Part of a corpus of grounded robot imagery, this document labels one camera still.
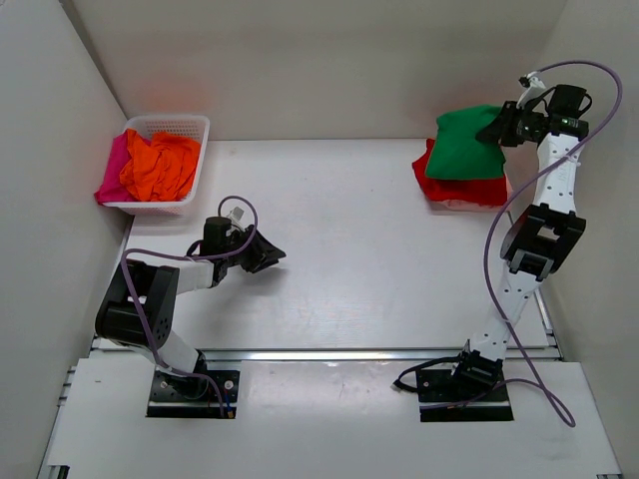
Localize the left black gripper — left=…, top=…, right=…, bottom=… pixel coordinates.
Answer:
left=224, top=224, right=287, bottom=273

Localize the green t shirt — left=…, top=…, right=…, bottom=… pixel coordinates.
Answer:
left=425, top=105, right=505, bottom=181

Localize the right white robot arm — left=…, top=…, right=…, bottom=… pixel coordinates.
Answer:
left=447, top=79, right=592, bottom=400

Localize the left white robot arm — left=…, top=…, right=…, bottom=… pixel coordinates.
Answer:
left=95, top=215, right=287, bottom=397

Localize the red folded t shirt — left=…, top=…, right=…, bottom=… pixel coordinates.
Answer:
left=411, top=139, right=512, bottom=212

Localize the pink folded t shirt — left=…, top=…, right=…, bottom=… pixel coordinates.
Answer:
left=441, top=176, right=513, bottom=212

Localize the orange t shirt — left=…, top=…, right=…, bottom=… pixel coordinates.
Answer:
left=119, top=129, right=201, bottom=203

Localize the white plastic basket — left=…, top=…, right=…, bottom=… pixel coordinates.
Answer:
left=102, top=114, right=210, bottom=216

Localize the magenta t shirt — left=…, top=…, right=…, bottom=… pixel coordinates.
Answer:
left=94, top=133, right=134, bottom=205

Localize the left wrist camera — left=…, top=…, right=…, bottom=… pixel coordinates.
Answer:
left=227, top=207, right=246, bottom=231

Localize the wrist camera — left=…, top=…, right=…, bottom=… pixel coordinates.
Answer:
left=517, top=72, right=546, bottom=109
left=227, top=207, right=246, bottom=231

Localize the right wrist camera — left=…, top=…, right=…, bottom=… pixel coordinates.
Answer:
left=517, top=72, right=546, bottom=109

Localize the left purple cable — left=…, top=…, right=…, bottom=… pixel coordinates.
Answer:
left=119, top=195, right=260, bottom=418

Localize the purple cable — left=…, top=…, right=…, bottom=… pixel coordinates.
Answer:
left=418, top=60, right=624, bottom=429
left=119, top=195, right=260, bottom=418

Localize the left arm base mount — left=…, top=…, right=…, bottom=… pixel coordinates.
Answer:
left=146, top=353, right=241, bottom=420

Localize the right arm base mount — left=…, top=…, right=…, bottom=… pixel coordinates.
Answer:
left=392, top=352, right=514, bottom=423

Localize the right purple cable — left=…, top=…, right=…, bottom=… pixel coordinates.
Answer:
left=418, top=60, right=624, bottom=429

